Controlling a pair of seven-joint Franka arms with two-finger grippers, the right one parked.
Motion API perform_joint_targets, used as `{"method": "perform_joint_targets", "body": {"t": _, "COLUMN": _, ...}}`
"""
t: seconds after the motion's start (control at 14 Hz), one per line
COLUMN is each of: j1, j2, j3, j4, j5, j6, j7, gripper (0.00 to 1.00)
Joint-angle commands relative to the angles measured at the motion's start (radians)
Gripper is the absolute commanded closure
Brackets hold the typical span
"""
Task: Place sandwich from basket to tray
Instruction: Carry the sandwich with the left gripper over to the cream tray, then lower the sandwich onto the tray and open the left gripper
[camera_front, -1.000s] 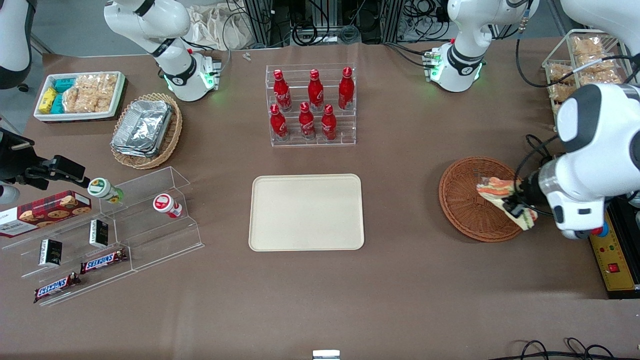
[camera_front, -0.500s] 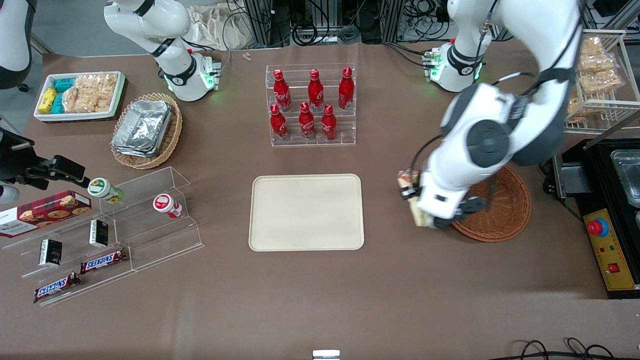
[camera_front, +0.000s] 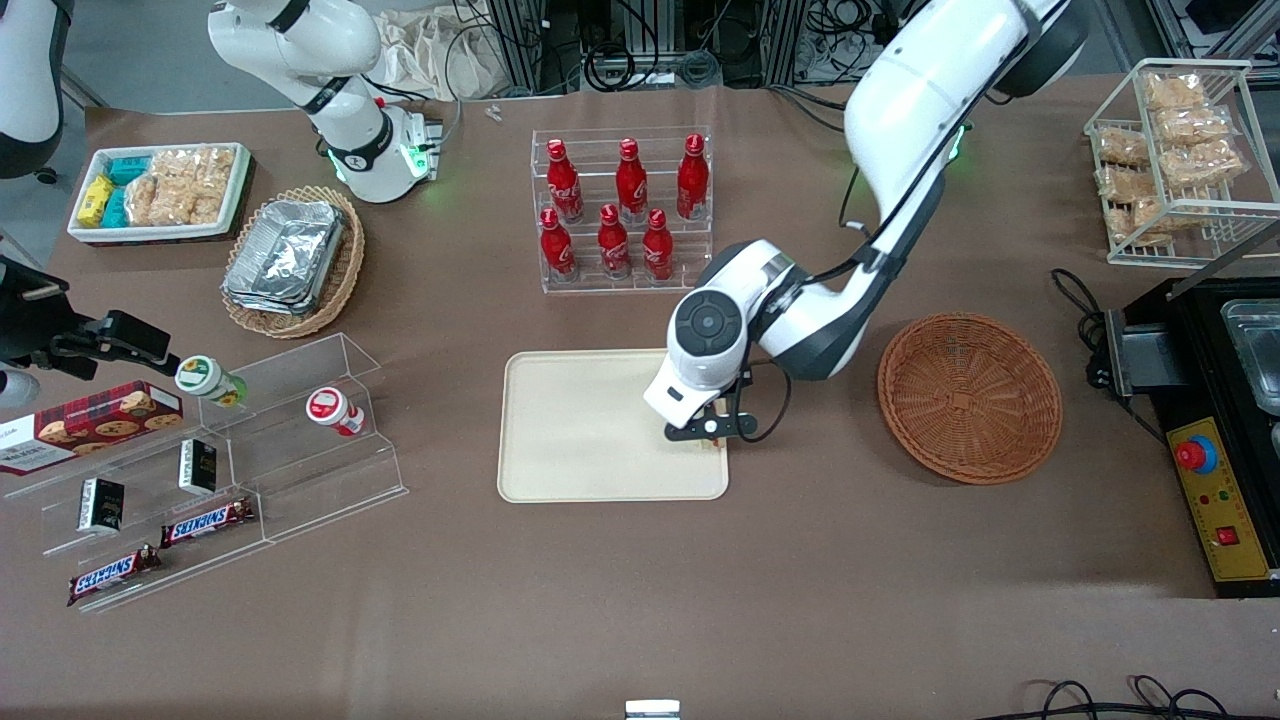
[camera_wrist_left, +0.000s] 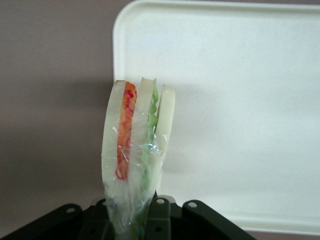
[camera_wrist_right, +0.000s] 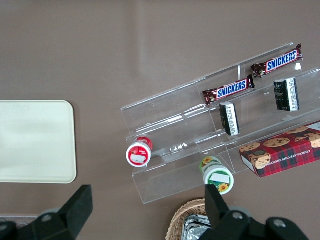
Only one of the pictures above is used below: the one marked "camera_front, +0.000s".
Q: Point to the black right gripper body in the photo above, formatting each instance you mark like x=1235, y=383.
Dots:
x=30, y=325

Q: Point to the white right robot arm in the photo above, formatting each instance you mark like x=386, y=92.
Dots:
x=330, y=60

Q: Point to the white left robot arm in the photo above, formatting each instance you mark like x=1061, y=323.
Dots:
x=900, y=110

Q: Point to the beige plastic tray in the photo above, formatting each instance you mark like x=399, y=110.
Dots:
x=580, y=430

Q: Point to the white rectangular snack tray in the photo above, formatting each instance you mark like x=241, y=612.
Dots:
x=235, y=205

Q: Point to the light oval wicker basket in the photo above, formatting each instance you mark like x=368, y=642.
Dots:
x=345, y=275

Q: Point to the brown wicker basket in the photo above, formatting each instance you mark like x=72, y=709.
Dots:
x=970, y=400

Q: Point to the green lid cup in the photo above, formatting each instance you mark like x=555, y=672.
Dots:
x=205, y=378

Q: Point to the red tartan cookie box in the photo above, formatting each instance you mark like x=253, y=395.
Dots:
x=90, y=425

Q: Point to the teal snack packet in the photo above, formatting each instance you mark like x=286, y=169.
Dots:
x=128, y=170
x=115, y=208

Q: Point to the yellow snack packet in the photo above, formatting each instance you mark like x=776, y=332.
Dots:
x=95, y=200

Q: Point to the clear rice cracker bag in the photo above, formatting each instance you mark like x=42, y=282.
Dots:
x=1205, y=165
x=1123, y=147
x=1125, y=183
x=142, y=200
x=195, y=185
x=1135, y=222
x=1175, y=92
x=1192, y=125

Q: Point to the small black box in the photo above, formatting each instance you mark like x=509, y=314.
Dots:
x=101, y=505
x=198, y=467

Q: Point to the stack of foil trays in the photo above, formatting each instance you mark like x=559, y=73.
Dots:
x=285, y=255

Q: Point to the red cola bottle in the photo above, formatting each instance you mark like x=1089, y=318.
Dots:
x=614, y=245
x=557, y=250
x=631, y=185
x=565, y=185
x=657, y=250
x=692, y=180

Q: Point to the snickers bar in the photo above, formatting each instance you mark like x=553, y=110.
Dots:
x=208, y=522
x=112, y=575

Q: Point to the clear acrylic bottle rack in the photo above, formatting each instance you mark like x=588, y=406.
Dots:
x=690, y=225

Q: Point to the red lid cup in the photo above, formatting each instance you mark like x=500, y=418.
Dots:
x=332, y=408

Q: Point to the clear acrylic step shelf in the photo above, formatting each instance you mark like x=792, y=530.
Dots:
x=320, y=475

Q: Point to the beige cloth bag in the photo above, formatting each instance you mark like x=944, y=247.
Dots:
x=430, y=55

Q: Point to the grey metal box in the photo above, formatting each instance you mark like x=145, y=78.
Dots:
x=1140, y=355

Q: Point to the red emergency stop button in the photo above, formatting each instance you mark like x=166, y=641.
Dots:
x=1196, y=455

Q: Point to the black unit with yellow panel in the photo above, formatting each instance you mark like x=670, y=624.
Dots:
x=1195, y=340

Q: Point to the steel rectangular pan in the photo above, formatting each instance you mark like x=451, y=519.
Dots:
x=1258, y=350

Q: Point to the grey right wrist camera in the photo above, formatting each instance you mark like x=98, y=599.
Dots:
x=15, y=388

